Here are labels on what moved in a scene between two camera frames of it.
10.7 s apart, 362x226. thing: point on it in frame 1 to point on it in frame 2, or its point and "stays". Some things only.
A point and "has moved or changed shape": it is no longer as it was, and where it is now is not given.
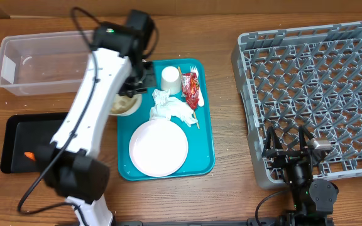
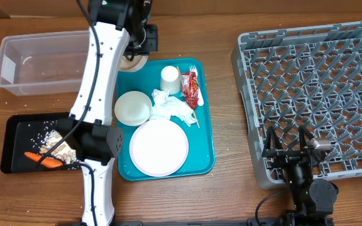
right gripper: x=285 y=156 stays
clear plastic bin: x=42 y=64 stays
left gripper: x=127 y=90 to x=151 y=44
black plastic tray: x=24 y=133 stays
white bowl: x=125 y=105 has moved or changed shape
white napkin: x=165 y=107 stays
